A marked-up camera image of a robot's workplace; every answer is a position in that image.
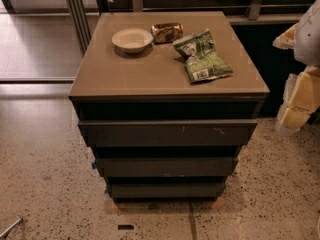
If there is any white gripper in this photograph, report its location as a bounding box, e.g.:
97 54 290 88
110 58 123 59
272 24 320 134

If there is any grey bottom drawer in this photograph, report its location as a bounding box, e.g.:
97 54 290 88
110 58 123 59
109 183 226 199

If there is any grey drawer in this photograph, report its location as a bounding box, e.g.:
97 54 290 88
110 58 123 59
78 119 257 147
96 157 238 177
109 183 226 199

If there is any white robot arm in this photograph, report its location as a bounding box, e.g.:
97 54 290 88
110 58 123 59
273 0 320 135

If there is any grey middle drawer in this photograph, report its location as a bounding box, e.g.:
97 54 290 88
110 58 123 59
96 157 238 177

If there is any grey drawer cabinet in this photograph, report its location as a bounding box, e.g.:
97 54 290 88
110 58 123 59
69 12 269 192

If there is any grey top drawer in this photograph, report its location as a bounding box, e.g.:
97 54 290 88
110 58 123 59
78 119 257 147

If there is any green chip bag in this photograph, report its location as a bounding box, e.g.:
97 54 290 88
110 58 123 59
173 28 233 84

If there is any crushed golden can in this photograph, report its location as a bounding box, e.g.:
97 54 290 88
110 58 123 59
151 23 183 43

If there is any white paper bowl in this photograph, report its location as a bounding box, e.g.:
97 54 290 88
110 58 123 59
112 28 154 54

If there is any metal rod on floor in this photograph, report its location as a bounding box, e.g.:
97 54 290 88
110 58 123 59
0 217 23 239

